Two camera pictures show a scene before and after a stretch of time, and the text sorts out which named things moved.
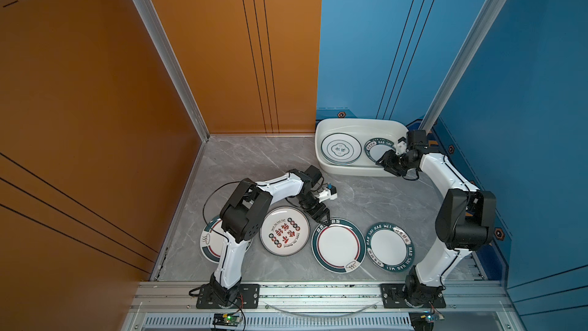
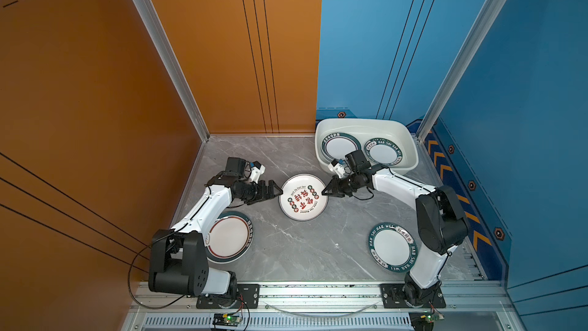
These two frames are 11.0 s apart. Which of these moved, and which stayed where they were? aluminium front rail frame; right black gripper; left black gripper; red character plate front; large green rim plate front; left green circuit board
Moved: red character plate front; right black gripper; large green rim plate front; left black gripper
Stayed: aluminium front rail frame; left green circuit board
